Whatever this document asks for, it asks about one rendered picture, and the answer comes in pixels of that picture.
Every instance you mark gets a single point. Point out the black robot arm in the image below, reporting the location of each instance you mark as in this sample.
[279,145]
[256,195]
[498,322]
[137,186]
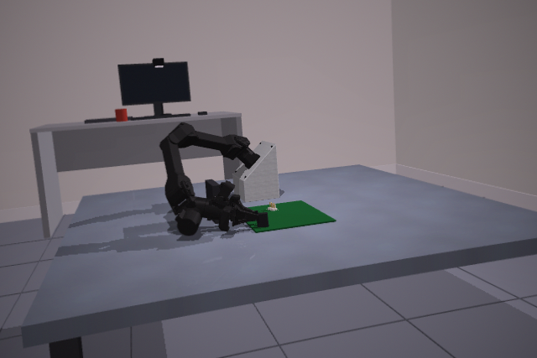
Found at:
[179,187]

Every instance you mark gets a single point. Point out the green circuit board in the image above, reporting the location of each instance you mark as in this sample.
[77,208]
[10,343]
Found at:
[288,215]

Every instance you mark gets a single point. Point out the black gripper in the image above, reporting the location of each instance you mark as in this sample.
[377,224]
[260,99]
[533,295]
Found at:
[235,211]

